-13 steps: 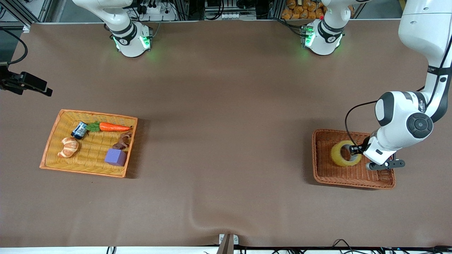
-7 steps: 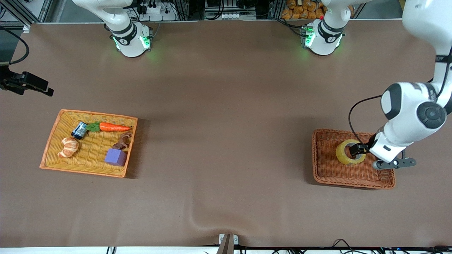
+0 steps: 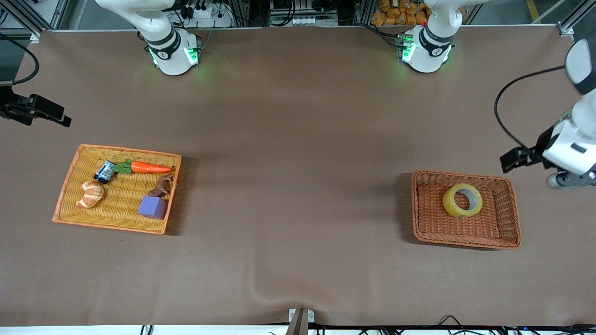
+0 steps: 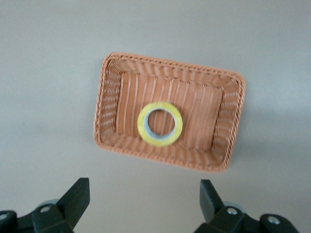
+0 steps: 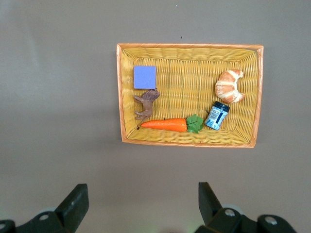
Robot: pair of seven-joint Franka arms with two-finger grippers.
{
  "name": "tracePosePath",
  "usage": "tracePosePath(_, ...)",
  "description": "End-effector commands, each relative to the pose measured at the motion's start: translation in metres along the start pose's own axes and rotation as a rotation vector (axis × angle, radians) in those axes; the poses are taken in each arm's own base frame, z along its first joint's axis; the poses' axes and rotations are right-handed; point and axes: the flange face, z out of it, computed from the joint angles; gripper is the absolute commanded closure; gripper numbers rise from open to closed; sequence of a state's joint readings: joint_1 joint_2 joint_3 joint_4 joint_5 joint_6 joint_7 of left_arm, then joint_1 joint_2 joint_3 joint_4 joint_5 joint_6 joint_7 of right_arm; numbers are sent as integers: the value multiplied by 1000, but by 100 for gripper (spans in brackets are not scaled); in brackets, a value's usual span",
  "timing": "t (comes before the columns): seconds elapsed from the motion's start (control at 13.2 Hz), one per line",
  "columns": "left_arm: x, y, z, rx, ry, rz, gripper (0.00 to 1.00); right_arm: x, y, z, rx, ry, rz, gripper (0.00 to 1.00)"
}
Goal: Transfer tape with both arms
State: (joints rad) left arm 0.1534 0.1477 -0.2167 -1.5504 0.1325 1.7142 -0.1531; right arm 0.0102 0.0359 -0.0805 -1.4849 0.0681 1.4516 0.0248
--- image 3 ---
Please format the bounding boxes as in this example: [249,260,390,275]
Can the yellowish clear tape roll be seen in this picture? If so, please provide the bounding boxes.
[442,183,483,218]

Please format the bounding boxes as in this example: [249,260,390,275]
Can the blue small can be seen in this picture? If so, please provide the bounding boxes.
[94,160,116,185]

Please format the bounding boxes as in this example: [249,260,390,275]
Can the toy croissant bread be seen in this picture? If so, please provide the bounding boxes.
[76,181,105,208]

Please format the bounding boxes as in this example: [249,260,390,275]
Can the orange-rimmed yellow wicker tray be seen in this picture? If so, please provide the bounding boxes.
[52,144,182,235]

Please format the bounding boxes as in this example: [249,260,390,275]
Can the orange toy carrot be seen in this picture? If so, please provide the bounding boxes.
[114,160,176,175]

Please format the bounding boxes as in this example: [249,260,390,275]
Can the brown wicker basket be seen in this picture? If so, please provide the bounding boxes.
[411,170,522,250]

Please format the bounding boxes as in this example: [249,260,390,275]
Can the brown small figurine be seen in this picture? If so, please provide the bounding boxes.
[148,173,175,198]

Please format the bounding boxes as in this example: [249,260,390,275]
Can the purple cube block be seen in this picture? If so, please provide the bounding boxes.
[137,196,168,220]

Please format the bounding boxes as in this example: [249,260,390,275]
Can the white power strip with plugs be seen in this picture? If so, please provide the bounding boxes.
[179,0,234,28]

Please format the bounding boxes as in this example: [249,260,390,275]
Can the orange packaged bread pile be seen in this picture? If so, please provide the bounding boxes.
[371,0,467,27]

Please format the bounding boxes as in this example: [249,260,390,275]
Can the brown table cloth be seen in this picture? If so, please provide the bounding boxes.
[0,26,596,326]

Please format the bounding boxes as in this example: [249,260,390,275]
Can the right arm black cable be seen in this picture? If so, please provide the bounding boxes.
[0,32,41,86]

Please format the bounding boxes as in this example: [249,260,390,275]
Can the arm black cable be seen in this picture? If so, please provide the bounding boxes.
[494,66,567,150]
[0,32,41,86]

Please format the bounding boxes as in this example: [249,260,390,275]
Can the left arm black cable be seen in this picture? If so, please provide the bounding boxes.
[494,66,567,150]

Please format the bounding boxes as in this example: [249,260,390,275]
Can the aluminium frame profile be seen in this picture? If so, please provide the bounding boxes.
[0,0,71,32]
[556,0,596,42]

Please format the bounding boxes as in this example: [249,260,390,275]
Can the black cables along table edge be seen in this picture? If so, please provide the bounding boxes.
[268,315,596,335]

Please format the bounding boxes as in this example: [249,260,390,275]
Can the metal table edge bracket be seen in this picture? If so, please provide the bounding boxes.
[288,308,315,335]

